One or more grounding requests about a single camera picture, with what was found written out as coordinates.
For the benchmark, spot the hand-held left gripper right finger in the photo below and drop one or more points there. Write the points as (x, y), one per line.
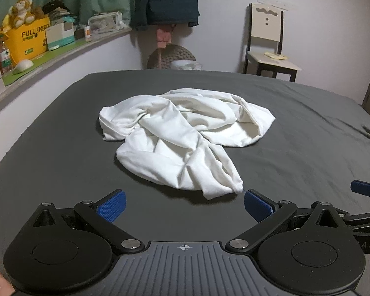
(257, 205)

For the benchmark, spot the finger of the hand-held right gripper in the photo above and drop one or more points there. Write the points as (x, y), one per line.
(365, 221)
(365, 188)

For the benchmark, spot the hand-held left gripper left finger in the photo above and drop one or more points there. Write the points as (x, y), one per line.
(112, 206)

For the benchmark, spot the white shirt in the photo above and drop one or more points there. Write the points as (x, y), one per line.
(178, 129)

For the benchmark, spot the cream cloth on chair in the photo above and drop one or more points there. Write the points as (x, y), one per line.
(276, 56)

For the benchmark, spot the white plastic bag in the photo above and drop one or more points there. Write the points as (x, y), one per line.
(186, 65)

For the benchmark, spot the green mat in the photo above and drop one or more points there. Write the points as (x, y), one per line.
(43, 58)

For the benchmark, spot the white round lump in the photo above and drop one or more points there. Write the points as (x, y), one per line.
(23, 66)

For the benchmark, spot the grey window ledge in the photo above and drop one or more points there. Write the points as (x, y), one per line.
(111, 35)

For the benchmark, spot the small orange white bottle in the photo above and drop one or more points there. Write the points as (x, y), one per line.
(88, 34)

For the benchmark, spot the pink hanging cloth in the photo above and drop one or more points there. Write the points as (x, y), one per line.
(164, 35)

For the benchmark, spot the white teal box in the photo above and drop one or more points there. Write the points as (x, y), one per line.
(60, 35)

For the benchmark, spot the cream wooden chair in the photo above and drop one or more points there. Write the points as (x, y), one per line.
(266, 24)

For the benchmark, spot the plastic water bottle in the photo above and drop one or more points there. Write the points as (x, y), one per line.
(4, 58)

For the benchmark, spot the yellow cardboard box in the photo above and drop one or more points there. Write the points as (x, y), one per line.
(21, 46)

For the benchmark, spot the clear plastic pouch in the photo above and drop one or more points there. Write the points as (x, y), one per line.
(103, 21)

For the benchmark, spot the black cap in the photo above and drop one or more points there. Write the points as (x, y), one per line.
(55, 6)

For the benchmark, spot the dark teal jacket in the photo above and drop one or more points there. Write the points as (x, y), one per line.
(166, 0)

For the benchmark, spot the plush monkey toy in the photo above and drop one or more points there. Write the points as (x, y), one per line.
(21, 10)

